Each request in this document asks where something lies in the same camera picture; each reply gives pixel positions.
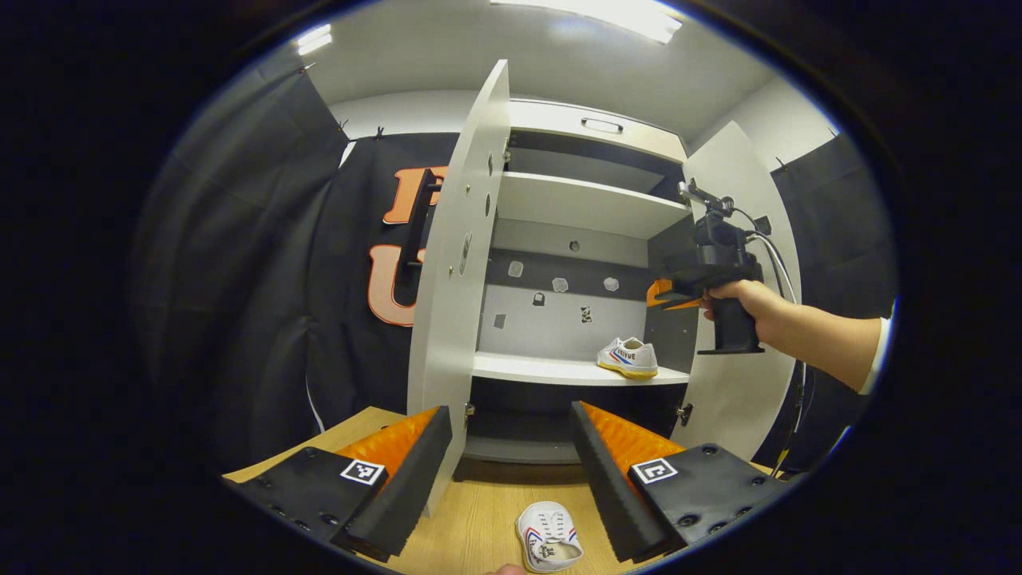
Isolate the cabinet door with headphone sticker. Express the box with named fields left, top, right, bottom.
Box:
left=679, top=121, right=802, bottom=462

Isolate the cabinet door with camera sticker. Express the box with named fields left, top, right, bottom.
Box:
left=397, top=60, right=512, bottom=516

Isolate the white canvas shoe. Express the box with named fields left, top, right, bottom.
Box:
left=516, top=501, right=584, bottom=573
left=596, top=336, right=660, bottom=379

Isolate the black backdrop cloth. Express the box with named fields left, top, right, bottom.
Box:
left=132, top=48, right=899, bottom=480

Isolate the right hand-held gripper cable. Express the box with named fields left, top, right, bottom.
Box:
left=733, top=206, right=809, bottom=480

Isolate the ceiling light panel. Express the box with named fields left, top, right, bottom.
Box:
left=295, top=24, right=334, bottom=57
left=491, top=0, right=683, bottom=45

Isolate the white grey shoe cabinet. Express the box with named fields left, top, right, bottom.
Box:
left=467, top=100, right=703, bottom=466

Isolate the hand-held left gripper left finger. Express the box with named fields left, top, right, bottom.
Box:
left=228, top=406, right=454, bottom=564

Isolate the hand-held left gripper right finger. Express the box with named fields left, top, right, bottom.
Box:
left=568, top=401, right=791, bottom=564

